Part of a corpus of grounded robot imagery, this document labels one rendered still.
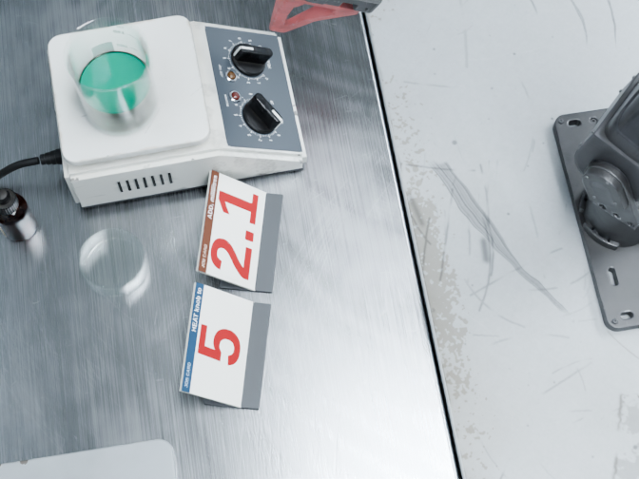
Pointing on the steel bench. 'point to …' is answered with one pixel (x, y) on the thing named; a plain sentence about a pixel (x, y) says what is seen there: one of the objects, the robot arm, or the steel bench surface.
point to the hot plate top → (177, 129)
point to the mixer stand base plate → (100, 464)
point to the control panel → (244, 136)
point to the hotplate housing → (248, 162)
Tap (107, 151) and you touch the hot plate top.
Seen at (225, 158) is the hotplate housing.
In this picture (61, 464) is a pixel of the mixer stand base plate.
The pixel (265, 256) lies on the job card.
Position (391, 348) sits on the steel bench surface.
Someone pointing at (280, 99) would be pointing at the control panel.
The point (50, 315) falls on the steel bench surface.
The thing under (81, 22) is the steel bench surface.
